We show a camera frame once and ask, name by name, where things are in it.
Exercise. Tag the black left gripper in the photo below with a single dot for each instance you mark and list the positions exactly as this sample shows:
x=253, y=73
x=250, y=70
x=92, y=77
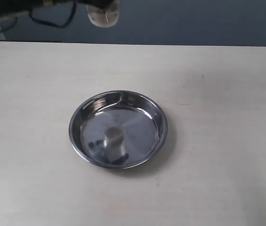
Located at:
x=101, y=4

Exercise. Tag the clear plastic shaker bottle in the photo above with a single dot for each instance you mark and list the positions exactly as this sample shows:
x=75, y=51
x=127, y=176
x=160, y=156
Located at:
x=104, y=17

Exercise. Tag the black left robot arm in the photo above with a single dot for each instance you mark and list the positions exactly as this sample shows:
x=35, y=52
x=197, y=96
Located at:
x=12, y=7

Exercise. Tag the round stainless steel plate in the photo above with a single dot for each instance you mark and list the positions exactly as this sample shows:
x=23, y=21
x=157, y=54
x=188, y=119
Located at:
x=118, y=129

